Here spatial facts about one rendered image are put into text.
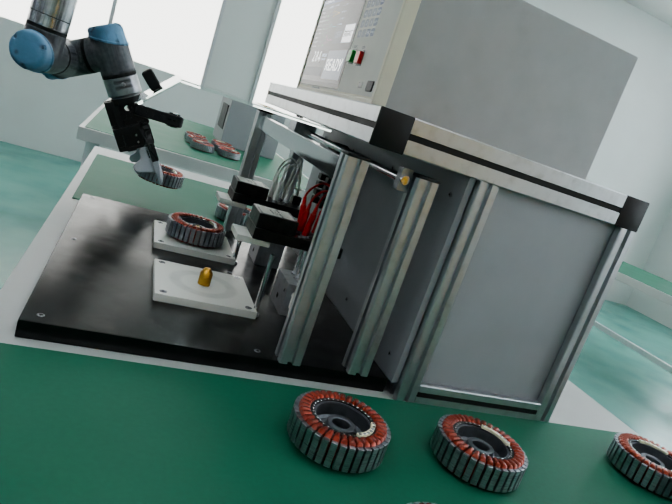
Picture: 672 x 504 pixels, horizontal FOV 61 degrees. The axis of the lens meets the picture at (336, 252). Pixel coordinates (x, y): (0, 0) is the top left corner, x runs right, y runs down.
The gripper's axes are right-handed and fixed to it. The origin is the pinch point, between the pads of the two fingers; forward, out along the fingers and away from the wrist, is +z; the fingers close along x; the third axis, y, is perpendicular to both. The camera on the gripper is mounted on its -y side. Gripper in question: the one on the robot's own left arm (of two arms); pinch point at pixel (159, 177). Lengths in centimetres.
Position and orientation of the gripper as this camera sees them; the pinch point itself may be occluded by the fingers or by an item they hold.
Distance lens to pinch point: 145.7
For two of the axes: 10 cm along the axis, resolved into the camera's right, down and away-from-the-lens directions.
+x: 4.0, 3.4, -8.5
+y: -9.1, 3.0, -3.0
